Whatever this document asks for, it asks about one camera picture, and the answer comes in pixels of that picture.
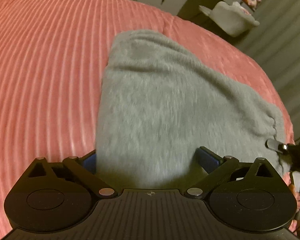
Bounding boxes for grey curtain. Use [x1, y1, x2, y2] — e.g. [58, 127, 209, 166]
[236, 0, 300, 145]

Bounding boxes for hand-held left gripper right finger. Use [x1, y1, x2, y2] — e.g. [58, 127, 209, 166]
[184, 146, 277, 200]

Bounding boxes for grey pants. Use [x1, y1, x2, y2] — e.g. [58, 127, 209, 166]
[95, 29, 287, 189]

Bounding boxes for pink ribbed blanket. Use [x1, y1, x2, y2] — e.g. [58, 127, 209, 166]
[0, 0, 294, 235]

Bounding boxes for white upholstered chair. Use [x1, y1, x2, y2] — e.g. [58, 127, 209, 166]
[199, 1, 260, 37]

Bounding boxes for person's right hand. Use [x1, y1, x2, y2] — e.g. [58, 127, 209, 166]
[289, 184, 300, 213]

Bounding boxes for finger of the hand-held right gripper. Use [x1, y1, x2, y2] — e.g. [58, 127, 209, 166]
[265, 140, 288, 153]

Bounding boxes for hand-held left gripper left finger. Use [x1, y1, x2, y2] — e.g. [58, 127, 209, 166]
[25, 150, 118, 198]

